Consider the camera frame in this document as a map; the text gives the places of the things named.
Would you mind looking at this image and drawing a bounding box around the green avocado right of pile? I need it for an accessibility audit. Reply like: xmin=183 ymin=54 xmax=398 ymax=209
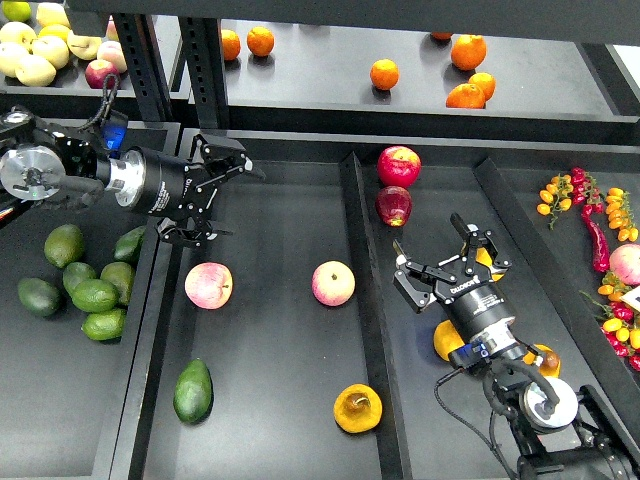
xmin=100 ymin=261 xmax=136 ymax=306

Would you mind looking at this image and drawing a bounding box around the dark red apple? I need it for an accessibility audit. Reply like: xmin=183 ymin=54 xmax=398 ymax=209
xmin=375 ymin=186 xmax=413 ymax=227

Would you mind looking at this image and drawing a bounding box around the pink apple centre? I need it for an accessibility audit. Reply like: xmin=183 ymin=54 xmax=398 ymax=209
xmin=312 ymin=261 xmax=355 ymax=307

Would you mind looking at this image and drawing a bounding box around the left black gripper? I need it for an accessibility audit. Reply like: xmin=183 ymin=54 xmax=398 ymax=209
xmin=110 ymin=133 xmax=266 ymax=248

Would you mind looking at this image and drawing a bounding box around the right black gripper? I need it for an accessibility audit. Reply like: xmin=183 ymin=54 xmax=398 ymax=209
xmin=393 ymin=213 xmax=516 ymax=350

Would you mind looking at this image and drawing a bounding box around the bright green avocado lowest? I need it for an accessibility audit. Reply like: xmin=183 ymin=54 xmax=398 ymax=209
xmin=81 ymin=308 xmax=126 ymax=341

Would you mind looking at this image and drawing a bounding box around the black shelf post right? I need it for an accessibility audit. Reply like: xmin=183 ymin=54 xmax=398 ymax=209
xmin=178 ymin=17 xmax=230 ymax=130

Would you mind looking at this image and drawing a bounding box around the black tray divider left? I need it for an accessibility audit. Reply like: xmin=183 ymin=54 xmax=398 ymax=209
xmin=339 ymin=152 xmax=413 ymax=479

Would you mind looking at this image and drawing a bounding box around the green avocado middle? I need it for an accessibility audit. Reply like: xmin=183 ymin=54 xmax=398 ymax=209
xmin=62 ymin=262 xmax=98 ymax=295

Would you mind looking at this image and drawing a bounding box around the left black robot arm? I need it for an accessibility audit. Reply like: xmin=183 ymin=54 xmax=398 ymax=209
xmin=1 ymin=74 xmax=266 ymax=247

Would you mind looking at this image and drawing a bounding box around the yellow pear upper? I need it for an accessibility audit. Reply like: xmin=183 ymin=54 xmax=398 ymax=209
xmin=476 ymin=247 xmax=507 ymax=282

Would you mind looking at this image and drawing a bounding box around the bright red apple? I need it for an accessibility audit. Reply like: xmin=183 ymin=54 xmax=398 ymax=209
xmin=377 ymin=146 xmax=422 ymax=189

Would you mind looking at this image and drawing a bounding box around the yellow pear left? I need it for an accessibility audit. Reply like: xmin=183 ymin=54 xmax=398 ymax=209
xmin=433 ymin=320 xmax=465 ymax=362

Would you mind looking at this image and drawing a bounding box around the black upper shelf left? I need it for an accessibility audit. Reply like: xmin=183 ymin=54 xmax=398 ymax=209
xmin=0 ymin=13 xmax=185 ymax=121

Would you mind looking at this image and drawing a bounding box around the orange cherry tomato vine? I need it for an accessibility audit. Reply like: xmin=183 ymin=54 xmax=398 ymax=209
xmin=536 ymin=174 xmax=573 ymax=230
xmin=605 ymin=187 xmax=639 ymax=242

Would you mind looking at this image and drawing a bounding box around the pink apple left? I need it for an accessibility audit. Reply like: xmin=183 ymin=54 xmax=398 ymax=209
xmin=184 ymin=262 xmax=233 ymax=310

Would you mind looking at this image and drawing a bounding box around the mixed cherry tomato bunch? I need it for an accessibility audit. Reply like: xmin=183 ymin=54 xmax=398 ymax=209
xmin=581 ymin=270 xmax=639 ymax=372

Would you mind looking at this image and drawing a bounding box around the yellow pear with stem up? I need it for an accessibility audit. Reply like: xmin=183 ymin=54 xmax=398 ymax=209
xmin=333 ymin=384 xmax=383 ymax=434

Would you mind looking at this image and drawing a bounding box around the orange on shelf front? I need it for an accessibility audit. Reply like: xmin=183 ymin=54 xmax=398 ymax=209
xmin=445 ymin=83 xmax=486 ymax=109

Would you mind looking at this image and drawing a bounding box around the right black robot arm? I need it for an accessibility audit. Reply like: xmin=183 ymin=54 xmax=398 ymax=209
xmin=393 ymin=214 xmax=639 ymax=479

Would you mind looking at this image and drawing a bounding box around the red cherry tomato vine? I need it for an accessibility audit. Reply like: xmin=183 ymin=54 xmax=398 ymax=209
xmin=570 ymin=167 xmax=604 ymax=213

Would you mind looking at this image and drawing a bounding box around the orange cherry tomato vine right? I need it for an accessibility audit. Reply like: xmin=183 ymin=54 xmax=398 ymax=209
xmin=605 ymin=187 xmax=639 ymax=242

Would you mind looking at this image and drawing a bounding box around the white label card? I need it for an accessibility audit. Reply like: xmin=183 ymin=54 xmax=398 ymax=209
xmin=621 ymin=286 xmax=640 ymax=312

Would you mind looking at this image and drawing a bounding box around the pale pink apple on shelf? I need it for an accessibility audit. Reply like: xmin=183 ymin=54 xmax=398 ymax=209
xmin=97 ymin=40 xmax=127 ymax=74

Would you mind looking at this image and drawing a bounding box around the black shelf post left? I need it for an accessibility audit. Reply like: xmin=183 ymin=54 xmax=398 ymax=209
xmin=112 ymin=13 xmax=173 ymax=122

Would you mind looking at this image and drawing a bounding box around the pink apple right edge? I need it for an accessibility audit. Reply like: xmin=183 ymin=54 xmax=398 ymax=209
xmin=609 ymin=244 xmax=640 ymax=286

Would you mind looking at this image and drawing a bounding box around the orange on shelf left edge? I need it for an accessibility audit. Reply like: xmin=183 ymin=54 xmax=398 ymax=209
xmin=220 ymin=29 xmax=241 ymax=62

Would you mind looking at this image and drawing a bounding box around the black tray divider right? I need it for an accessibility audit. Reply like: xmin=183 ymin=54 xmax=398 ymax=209
xmin=472 ymin=157 xmax=640 ymax=416

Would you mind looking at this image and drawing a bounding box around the green avocado by tray wall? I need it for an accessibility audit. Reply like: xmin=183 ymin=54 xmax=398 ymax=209
xmin=113 ymin=225 xmax=146 ymax=265

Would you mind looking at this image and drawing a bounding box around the red apple on shelf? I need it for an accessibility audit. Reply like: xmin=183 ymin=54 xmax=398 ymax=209
xmin=84 ymin=59 xmax=120 ymax=89

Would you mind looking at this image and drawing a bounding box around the orange cherry tomato vine left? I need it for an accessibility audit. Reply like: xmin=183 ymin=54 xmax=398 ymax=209
xmin=536 ymin=174 xmax=573 ymax=230

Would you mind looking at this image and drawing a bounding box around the dark green avocado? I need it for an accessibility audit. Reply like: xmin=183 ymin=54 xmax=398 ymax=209
xmin=173 ymin=358 xmax=213 ymax=424

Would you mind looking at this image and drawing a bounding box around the yellow apple with stem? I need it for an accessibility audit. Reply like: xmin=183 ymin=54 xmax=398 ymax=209
xmin=66 ymin=31 xmax=102 ymax=61

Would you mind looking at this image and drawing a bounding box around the black centre tray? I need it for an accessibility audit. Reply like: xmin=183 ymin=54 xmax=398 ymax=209
xmin=117 ymin=132 xmax=639 ymax=479

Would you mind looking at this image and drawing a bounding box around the bright green avocado centre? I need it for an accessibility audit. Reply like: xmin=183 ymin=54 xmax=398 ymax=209
xmin=71 ymin=279 xmax=119 ymax=313

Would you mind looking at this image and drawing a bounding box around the yellow pear lower right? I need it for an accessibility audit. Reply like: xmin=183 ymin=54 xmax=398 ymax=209
xmin=523 ymin=344 xmax=562 ymax=378

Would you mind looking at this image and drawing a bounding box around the red chili pepper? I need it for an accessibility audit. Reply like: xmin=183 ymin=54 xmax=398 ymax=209
xmin=581 ymin=204 xmax=610 ymax=273

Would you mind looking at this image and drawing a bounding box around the black tray divider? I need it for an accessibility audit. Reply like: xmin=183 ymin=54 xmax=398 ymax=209
xmin=472 ymin=157 xmax=640 ymax=416
xmin=339 ymin=152 xmax=413 ymax=479

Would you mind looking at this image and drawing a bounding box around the black shelf post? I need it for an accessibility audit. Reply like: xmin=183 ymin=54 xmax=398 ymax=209
xmin=112 ymin=13 xmax=173 ymax=122
xmin=178 ymin=17 xmax=230 ymax=130

